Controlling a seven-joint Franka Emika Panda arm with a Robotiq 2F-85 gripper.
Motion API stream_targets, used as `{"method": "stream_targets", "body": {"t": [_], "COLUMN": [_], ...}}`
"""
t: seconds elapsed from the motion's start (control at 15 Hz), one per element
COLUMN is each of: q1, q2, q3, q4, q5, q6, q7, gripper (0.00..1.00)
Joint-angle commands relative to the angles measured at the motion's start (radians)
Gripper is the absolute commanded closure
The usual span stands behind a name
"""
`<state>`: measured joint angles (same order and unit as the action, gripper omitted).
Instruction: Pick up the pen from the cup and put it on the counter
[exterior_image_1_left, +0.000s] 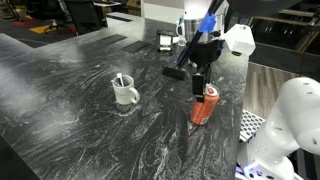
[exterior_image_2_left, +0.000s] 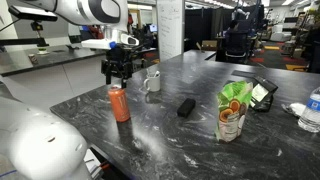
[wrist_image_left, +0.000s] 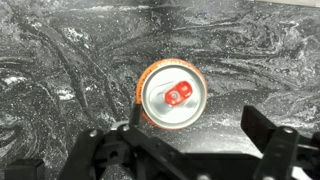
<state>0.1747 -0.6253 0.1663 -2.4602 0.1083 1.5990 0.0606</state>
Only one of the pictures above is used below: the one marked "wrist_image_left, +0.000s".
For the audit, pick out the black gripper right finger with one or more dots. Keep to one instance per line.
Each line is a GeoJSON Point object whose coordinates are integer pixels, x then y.
{"type": "Point", "coordinates": [283, 148]}

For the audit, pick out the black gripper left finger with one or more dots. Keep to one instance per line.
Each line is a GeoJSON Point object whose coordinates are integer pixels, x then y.
{"type": "Point", "coordinates": [142, 157]}

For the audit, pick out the orange soda can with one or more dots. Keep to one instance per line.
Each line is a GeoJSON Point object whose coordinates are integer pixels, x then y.
{"type": "Point", "coordinates": [172, 92]}

